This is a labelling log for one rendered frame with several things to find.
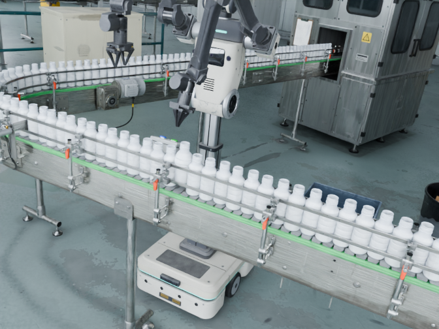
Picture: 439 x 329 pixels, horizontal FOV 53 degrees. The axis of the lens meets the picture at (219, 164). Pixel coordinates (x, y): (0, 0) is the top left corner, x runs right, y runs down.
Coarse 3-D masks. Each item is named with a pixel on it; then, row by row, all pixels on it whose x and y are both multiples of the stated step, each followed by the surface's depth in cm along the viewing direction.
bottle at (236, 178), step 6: (234, 168) 158; (240, 168) 160; (234, 174) 158; (240, 174) 158; (234, 180) 158; (240, 180) 158; (228, 186) 161; (228, 192) 162; (234, 192) 160; (240, 192) 160; (228, 198) 162; (234, 198) 161; (240, 198) 162; (228, 204) 163; (234, 204) 162; (234, 210) 163
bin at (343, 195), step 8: (312, 184) 202; (320, 184) 204; (328, 192) 203; (336, 192) 201; (344, 192) 199; (344, 200) 201; (360, 200) 197; (368, 200) 195; (376, 200) 194; (360, 208) 198; (376, 208) 195; (376, 216) 190
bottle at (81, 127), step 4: (80, 120) 188; (84, 120) 188; (80, 124) 188; (84, 124) 189; (76, 128) 190; (80, 128) 189; (84, 128) 189; (76, 132) 189; (80, 132) 189; (76, 140) 191; (80, 140) 190; (84, 148) 192
